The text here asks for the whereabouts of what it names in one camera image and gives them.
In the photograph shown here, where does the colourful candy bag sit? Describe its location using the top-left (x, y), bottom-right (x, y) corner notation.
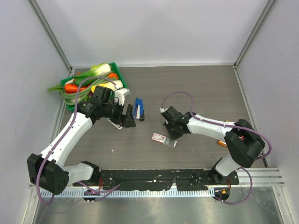
top-left (217, 120), bottom-right (230, 147)

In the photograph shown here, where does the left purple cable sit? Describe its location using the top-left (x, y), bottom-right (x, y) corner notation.
top-left (36, 77), bottom-right (121, 206)

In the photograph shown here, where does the upper white bok choy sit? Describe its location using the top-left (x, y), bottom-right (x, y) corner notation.
top-left (73, 63), bottom-right (111, 85)

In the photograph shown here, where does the green plastic tray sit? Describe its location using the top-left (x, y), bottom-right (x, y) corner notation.
top-left (61, 63), bottom-right (128, 111)

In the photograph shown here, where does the large orange carrot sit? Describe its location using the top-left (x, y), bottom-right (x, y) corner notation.
top-left (64, 84), bottom-right (88, 93)

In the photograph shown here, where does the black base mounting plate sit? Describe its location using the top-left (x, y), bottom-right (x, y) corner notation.
top-left (92, 168), bottom-right (240, 191)

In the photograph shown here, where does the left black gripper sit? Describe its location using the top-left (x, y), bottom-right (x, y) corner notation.
top-left (102, 99), bottom-right (136, 127)

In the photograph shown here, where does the green long beans bundle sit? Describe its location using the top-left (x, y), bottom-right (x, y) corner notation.
top-left (57, 77), bottom-right (109, 106)

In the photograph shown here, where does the small orange carrot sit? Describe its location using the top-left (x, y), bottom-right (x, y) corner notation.
top-left (108, 72), bottom-right (118, 79)

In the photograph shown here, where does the yellow white napa cabbage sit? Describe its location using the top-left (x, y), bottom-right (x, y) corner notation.
top-left (91, 80), bottom-right (123, 93)

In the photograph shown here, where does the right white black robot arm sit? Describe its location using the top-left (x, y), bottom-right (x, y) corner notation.
top-left (160, 106), bottom-right (265, 184)

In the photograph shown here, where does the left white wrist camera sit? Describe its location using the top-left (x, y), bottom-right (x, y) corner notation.
top-left (114, 88), bottom-right (130, 106)

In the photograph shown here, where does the dark blue stapler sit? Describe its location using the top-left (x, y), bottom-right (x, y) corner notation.
top-left (133, 98), bottom-right (145, 121)

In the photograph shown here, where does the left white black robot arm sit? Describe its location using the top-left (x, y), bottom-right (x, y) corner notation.
top-left (27, 86), bottom-right (136, 195)

